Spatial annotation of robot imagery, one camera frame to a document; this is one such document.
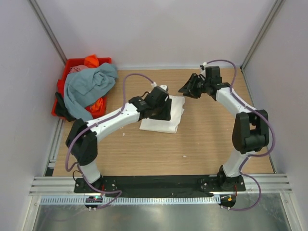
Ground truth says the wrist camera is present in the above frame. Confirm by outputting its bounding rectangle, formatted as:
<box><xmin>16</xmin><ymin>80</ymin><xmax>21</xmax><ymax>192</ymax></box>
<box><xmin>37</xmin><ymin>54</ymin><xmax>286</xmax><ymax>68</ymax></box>
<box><xmin>199</xmin><ymin>62</ymin><xmax>207</xmax><ymax>71</ymax></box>
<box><xmin>151</xmin><ymin>82</ymin><xmax>168</xmax><ymax>92</ymax></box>

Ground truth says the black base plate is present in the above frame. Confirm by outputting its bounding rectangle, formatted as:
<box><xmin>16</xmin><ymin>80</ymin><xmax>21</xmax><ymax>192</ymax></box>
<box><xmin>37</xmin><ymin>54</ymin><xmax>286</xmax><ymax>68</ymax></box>
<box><xmin>74</xmin><ymin>174</ymin><xmax>246</xmax><ymax>199</ymax></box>

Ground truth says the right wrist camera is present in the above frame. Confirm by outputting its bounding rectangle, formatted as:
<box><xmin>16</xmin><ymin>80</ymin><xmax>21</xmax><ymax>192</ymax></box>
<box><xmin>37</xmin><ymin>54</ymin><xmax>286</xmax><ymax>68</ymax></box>
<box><xmin>199</xmin><ymin>62</ymin><xmax>207</xmax><ymax>71</ymax></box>

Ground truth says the red plastic bin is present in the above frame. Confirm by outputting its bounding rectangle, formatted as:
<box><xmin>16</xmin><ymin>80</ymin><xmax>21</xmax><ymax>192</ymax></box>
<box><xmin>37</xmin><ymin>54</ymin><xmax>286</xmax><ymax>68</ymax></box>
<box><xmin>51</xmin><ymin>54</ymin><xmax>112</xmax><ymax>122</ymax></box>

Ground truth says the black t-shirt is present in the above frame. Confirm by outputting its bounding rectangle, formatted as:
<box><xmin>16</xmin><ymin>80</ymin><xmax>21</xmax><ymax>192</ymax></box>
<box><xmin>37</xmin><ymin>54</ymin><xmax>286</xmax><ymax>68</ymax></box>
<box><xmin>54</xmin><ymin>92</ymin><xmax>75</xmax><ymax>122</ymax></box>

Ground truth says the left aluminium frame post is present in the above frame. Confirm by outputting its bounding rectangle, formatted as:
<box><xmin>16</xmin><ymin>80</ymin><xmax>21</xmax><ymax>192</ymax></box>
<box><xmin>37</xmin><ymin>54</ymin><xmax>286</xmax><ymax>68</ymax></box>
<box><xmin>27</xmin><ymin>0</ymin><xmax>67</xmax><ymax>64</ymax></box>

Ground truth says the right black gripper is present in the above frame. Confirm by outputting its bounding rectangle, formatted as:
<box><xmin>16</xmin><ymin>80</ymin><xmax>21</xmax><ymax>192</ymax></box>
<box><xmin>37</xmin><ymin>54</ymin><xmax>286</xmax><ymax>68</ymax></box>
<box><xmin>178</xmin><ymin>74</ymin><xmax>209</xmax><ymax>99</ymax></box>

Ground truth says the aluminium frame post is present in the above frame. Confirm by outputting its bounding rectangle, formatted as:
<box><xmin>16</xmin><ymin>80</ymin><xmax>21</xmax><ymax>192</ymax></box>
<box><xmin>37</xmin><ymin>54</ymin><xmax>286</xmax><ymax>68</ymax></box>
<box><xmin>27</xmin><ymin>0</ymin><xmax>67</xmax><ymax>64</ymax></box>
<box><xmin>240</xmin><ymin>0</ymin><xmax>287</xmax><ymax>72</ymax></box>

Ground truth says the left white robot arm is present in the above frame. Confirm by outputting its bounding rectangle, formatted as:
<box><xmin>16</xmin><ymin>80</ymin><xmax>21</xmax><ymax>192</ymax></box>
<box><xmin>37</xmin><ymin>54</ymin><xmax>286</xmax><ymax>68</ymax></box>
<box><xmin>66</xmin><ymin>85</ymin><xmax>172</xmax><ymax>193</ymax></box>

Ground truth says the aluminium frame rail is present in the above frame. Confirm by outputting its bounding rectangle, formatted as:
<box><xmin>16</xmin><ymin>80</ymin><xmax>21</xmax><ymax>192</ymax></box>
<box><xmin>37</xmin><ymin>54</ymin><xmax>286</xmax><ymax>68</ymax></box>
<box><xmin>29</xmin><ymin>173</ymin><xmax>292</xmax><ymax>196</ymax></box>

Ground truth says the white printed t-shirt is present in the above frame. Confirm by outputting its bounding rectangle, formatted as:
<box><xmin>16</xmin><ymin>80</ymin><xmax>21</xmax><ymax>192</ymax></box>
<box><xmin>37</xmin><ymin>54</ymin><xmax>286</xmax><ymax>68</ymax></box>
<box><xmin>140</xmin><ymin>96</ymin><xmax>185</xmax><ymax>134</ymax></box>

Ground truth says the right aluminium frame post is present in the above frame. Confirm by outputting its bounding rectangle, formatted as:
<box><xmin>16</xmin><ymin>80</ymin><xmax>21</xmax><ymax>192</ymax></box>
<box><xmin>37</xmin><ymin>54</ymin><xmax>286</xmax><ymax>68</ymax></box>
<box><xmin>240</xmin><ymin>0</ymin><xmax>287</xmax><ymax>72</ymax></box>

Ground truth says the pink t-shirt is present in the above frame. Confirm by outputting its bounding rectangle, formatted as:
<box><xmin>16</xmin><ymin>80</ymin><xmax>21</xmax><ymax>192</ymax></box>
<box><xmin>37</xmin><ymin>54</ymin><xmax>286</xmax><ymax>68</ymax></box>
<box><xmin>69</xmin><ymin>65</ymin><xmax>88</xmax><ymax>74</ymax></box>

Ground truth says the orange t-shirt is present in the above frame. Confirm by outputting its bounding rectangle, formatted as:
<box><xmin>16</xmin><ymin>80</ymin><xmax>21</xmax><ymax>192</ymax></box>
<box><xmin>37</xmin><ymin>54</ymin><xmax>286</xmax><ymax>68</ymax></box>
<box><xmin>84</xmin><ymin>54</ymin><xmax>106</xmax><ymax>118</ymax></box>

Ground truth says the blue-grey t-shirt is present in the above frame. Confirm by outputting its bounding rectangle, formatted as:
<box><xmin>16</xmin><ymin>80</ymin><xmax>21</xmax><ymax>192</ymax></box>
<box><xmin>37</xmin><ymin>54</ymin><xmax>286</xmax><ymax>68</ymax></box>
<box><xmin>64</xmin><ymin>63</ymin><xmax>118</xmax><ymax>121</ymax></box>

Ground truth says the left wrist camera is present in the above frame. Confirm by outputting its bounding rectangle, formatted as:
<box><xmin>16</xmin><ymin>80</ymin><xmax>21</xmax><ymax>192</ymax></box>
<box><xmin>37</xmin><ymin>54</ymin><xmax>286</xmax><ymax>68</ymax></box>
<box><xmin>151</xmin><ymin>82</ymin><xmax>168</xmax><ymax>92</ymax></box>

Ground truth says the slotted cable duct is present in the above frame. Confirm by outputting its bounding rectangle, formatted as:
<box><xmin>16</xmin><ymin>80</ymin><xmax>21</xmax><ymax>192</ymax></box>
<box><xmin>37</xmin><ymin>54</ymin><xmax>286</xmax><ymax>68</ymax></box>
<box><xmin>40</xmin><ymin>195</ymin><xmax>220</xmax><ymax>206</ymax></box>

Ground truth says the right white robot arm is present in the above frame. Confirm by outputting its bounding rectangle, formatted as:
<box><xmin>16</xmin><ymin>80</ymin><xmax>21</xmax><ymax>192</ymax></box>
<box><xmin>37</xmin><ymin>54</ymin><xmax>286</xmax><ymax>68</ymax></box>
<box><xmin>179</xmin><ymin>66</ymin><xmax>269</xmax><ymax>191</ymax></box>

